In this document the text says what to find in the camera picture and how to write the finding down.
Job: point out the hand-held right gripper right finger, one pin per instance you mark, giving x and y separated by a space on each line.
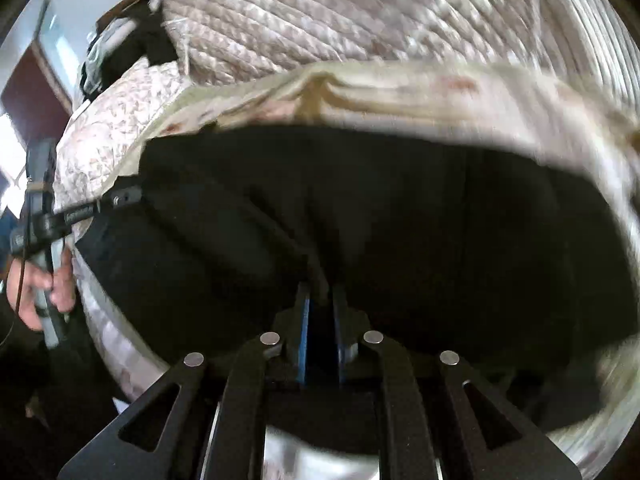
342 332

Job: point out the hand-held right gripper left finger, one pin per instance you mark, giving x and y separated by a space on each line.
302 332

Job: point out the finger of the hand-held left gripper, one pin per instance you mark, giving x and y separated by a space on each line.
122 196

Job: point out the person's dark clothing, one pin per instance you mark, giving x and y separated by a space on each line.
55 410

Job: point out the person's left hand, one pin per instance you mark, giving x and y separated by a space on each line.
62 290

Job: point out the dark red door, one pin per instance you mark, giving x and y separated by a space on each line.
30 80

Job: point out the dark cloth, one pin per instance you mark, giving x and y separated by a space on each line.
147 35

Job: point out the beige quilted bedspread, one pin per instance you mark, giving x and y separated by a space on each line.
325 15

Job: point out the fluffy cream printed blanket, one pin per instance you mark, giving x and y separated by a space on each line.
400 95

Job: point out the floral quilted cover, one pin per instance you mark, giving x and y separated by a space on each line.
115 110

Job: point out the black pants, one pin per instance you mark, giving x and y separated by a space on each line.
400 220

